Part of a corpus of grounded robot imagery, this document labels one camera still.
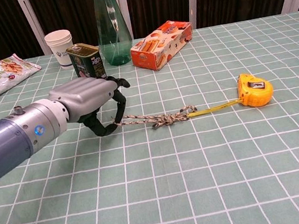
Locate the green glass bottle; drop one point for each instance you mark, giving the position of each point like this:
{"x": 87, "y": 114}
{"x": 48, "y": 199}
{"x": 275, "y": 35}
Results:
{"x": 113, "y": 32}

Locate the orange biscuit box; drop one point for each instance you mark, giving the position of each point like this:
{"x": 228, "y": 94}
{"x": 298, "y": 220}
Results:
{"x": 160, "y": 46}

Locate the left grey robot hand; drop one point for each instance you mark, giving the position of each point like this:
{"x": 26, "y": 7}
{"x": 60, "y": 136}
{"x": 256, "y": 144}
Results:
{"x": 85, "y": 95}

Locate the white paper cup stack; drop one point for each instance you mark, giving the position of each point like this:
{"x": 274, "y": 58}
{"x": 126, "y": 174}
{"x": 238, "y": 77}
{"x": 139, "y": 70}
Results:
{"x": 59, "y": 46}

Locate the yellow tape measure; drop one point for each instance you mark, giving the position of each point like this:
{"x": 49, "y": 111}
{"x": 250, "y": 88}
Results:
{"x": 257, "y": 92}

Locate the green luncheon meat can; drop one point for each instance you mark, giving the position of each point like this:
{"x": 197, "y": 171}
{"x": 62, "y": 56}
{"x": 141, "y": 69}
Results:
{"x": 87, "y": 62}

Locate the green checked tablecloth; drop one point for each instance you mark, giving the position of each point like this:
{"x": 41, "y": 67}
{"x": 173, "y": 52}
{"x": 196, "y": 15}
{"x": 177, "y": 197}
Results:
{"x": 175, "y": 164}

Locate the left blue robot arm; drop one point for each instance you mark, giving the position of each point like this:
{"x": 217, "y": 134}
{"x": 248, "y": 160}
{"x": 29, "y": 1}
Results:
{"x": 14, "y": 139}

